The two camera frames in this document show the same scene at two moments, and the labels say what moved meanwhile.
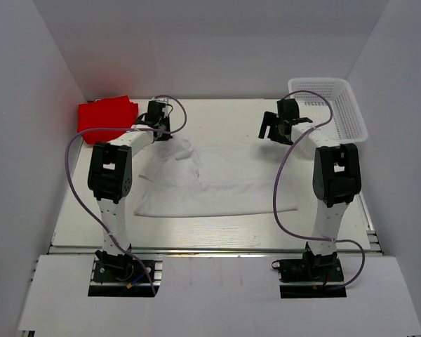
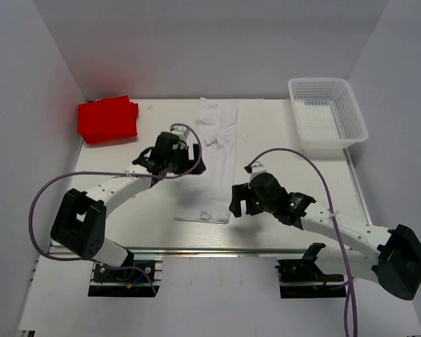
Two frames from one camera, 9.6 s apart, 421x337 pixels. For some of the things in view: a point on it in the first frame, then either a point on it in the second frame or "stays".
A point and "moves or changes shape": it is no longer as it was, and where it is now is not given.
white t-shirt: [180, 177] moves or changes shape
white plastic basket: [346, 123] stays
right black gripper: [271, 119] -> [240, 192]
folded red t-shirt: [118, 113] stays
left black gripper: [167, 135] -> [183, 149]
